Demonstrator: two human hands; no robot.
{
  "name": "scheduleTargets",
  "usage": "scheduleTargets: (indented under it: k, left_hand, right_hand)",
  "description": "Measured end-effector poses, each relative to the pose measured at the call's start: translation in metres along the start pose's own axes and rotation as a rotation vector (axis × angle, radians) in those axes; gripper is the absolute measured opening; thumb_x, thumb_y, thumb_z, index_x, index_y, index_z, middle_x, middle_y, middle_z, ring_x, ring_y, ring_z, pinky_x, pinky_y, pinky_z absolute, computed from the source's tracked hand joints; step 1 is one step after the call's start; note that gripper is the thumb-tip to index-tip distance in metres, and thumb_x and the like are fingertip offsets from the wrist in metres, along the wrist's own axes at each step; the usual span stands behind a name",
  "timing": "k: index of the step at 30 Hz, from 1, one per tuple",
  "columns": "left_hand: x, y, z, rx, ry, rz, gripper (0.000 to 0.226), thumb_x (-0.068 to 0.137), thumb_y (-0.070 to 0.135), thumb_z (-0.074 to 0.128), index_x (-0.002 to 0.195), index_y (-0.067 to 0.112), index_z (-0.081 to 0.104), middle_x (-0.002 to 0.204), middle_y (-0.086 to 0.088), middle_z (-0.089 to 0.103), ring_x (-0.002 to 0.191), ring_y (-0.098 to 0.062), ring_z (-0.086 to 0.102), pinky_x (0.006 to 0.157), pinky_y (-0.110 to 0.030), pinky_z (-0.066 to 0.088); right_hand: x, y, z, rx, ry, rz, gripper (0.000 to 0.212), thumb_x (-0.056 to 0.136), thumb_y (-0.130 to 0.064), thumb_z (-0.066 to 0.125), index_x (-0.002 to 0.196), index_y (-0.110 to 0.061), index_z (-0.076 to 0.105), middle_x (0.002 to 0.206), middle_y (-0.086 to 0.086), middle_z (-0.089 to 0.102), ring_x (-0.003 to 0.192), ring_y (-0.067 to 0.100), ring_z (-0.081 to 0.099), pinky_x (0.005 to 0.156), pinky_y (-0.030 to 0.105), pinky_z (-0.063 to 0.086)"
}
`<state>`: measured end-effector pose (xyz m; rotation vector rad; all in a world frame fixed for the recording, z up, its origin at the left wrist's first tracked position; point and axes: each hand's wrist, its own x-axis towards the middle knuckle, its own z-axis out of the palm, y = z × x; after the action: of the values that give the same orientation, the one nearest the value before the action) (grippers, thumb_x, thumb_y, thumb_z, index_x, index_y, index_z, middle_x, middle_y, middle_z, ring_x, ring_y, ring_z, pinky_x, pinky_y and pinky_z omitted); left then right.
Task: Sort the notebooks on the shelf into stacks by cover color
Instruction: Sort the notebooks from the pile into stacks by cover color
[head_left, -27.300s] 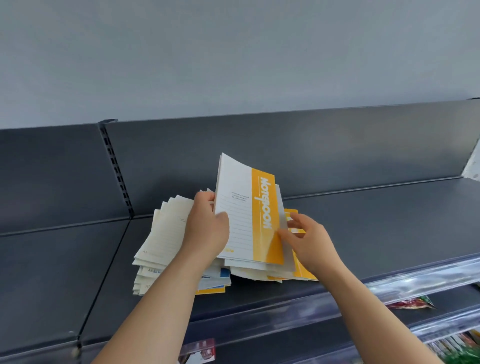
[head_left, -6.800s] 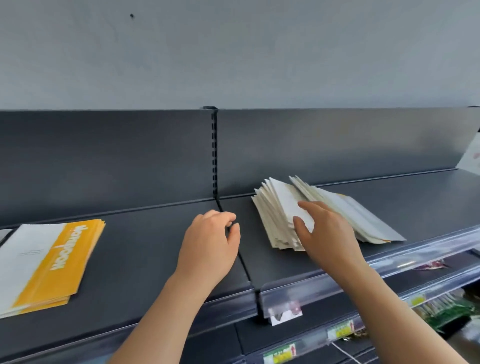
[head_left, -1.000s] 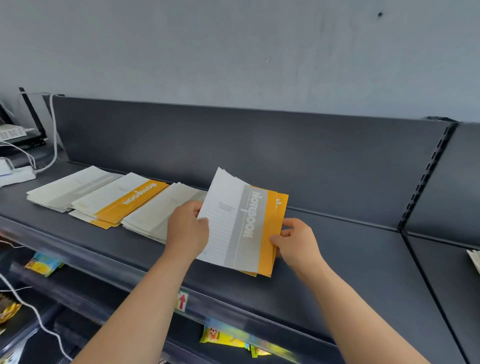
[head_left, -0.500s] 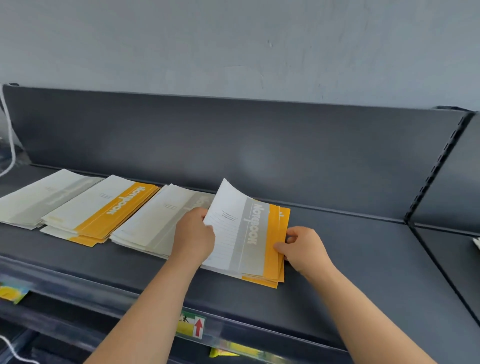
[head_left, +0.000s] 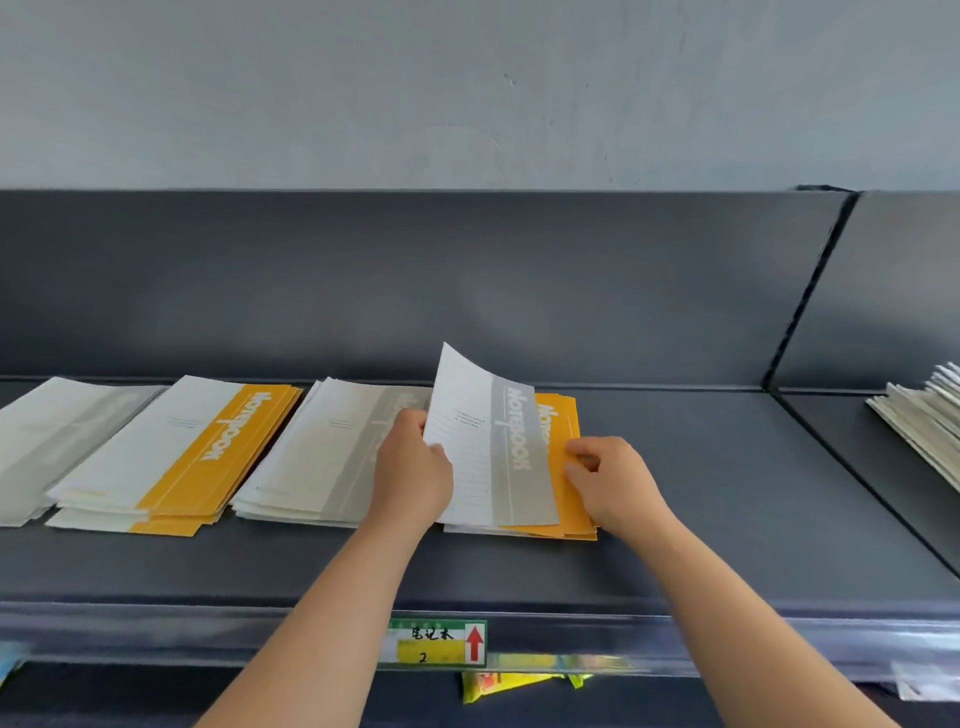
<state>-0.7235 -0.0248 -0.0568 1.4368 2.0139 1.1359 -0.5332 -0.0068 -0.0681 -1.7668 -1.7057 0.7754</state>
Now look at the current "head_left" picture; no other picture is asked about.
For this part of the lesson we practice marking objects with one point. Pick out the small orange notebook stack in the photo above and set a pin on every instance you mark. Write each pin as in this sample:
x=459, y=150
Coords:
x=165, y=450
x=574, y=420

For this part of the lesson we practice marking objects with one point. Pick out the person's right forearm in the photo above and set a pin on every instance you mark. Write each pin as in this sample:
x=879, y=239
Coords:
x=765, y=645

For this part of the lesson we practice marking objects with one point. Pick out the yellow white price tag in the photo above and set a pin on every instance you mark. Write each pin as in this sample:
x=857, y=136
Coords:
x=431, y=643

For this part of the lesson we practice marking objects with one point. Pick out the person's left hand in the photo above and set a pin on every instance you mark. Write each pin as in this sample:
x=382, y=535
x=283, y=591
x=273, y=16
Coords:
x=409, y=480

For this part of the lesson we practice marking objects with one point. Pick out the dark grey back panel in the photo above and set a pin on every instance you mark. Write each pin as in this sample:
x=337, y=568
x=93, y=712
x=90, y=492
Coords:
x=375, y=285
x=885, y=300

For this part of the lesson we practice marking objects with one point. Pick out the pile of white notebooks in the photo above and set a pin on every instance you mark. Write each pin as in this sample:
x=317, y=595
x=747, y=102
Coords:
x=922, y=427

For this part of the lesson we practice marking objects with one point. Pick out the person's left forearm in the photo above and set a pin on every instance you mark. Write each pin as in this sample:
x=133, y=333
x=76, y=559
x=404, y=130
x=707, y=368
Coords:
x=315, y=637

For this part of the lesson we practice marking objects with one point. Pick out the yellow blue snack packet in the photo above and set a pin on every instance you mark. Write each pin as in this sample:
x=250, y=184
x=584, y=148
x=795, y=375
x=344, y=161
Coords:
x=9, y=664
x=517, y=679

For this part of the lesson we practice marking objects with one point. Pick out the small grey notebook stack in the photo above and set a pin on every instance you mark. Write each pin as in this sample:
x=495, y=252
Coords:
x=480, y=450
x=45, y=435
x=315, y=450

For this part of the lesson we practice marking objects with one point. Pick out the clear plastic price rail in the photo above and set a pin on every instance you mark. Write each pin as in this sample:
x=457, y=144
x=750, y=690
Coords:
x=187, y=634

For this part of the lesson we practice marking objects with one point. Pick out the slotted dark metal upright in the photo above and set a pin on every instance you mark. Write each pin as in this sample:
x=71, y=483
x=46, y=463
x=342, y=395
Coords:
x=814, y=285

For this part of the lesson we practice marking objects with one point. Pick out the person's right hand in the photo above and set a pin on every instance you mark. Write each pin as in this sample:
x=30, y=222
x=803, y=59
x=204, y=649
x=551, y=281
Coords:
x=622, y=495

